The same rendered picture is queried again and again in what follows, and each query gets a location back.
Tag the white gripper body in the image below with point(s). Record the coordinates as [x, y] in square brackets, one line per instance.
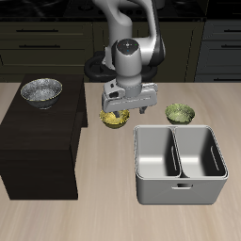
[131, 99]

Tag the green bowl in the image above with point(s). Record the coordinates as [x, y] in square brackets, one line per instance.
[180, 113]

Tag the white two-bin basket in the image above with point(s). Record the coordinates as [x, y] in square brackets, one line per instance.
[180, 163]

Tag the dark kitchen cupboards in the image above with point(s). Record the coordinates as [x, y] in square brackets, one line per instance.
[47, 44]

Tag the flat black base plate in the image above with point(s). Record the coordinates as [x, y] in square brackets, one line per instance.
[94, 69]

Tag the yellow bowl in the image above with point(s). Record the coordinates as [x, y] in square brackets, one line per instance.
[110, 120]

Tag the dark wooden cabinet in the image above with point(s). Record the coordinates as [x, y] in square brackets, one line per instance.
[40, 138]

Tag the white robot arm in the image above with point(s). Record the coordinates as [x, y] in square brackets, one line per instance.
[127, 59]

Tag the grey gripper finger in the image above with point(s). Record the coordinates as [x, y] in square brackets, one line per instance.
[118, 113]
[143, 109]

